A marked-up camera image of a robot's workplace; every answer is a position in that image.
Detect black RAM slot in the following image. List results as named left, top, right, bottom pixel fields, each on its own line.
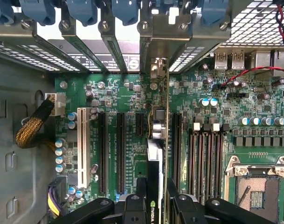
left=198, top=122, right=208, bottom=199
left=188, top=122, right=198, bottom=201
left=216, top=122, right=228, bottom=199
left=207, top=122, right=217, bottom=199

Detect long black expansion slot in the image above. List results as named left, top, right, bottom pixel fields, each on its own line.
left=116, top=112, right=127, bottom=196
left=98, top=111, right=109, bottom=195
left=172, top=112, right=184, bottom=189

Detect thin metal locking lever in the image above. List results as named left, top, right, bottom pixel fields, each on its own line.
left=237, top=185, right=251, bottom=207

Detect CPU socket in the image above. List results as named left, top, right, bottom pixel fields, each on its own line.
left=224, top=154, right=284, bottom=224

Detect white expansion slot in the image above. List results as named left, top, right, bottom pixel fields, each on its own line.
left=76, top=106, right=90, bottom=189

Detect short black expansion slot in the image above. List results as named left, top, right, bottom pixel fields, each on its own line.
left=135, top=112, right=143, bottom=138

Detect green Dell motherboard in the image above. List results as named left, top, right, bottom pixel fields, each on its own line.
left=54, top=67, right=284, bottom=224

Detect open metal PC case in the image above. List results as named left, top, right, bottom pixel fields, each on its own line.
left=0, top=0, right=284, bottom=224

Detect white power connector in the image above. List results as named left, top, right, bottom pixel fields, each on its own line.
left=45, top=92, right=67, bottom=118

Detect silver USB port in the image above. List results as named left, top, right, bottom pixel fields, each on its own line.
left=214, top=51, right=229, bottom=70
left=230, top=51, right=246, bottom=70

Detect metal expansion slot cover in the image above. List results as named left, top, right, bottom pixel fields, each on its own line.
left=0, top=20, right=86, bottom=73
left=60, top=20, right=105, bottom=72
left=169, top=23, right=231, bottom=72
left=98, top=20, right=129, bottom=73

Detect black plate with white print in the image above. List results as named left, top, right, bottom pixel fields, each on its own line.
left=48, top=38, right=140, bottom=72

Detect silver port block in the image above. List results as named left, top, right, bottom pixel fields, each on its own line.
left=273, top=50, right=284, bottom=77
left=255, top=50, right=274, bottom=73

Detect blue plastic card clip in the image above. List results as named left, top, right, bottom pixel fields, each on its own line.
left=18, top=0, right=55, bottom=26
left=199, top=0, right=231, bottom=27
left=0, top=0, right=14, bottom=25
left=111, top=0, right=139, bottom=26
left=66, top=0, right=98, bottom=27

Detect black connector with coloured wires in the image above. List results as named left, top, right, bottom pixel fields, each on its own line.
left=47, top=176, right=68, bottom=220

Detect braided black and yellow cable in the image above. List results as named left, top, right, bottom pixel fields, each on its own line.
left=14, top=97, right=55, bottom=150

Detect red and black twisted wire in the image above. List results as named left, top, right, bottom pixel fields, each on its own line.
left=220, top=3, right=284, bottom=88

